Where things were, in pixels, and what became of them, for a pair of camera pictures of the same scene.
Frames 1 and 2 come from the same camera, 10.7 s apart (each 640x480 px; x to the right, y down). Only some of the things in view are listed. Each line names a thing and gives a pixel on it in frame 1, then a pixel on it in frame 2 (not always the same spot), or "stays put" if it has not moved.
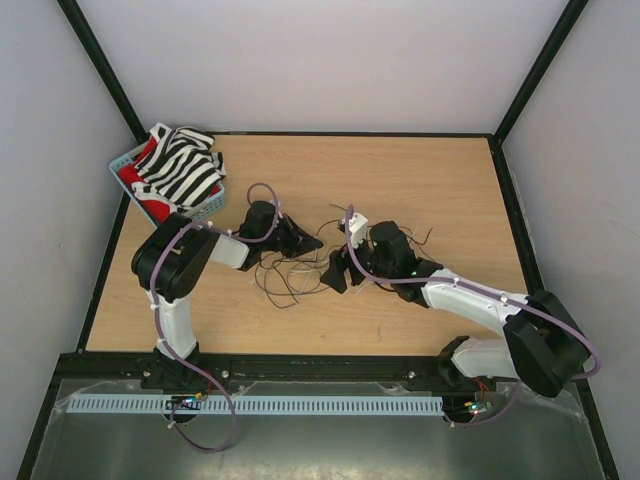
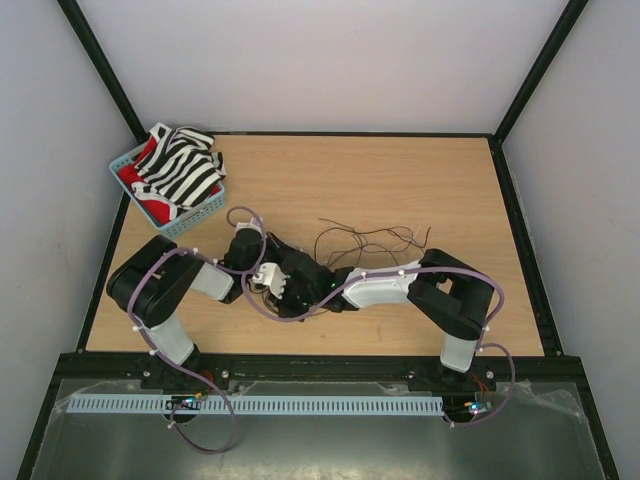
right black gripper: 338,264 -> 284,307
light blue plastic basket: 214,201 stays put
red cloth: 158,211 stays put
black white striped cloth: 180,166 stays put
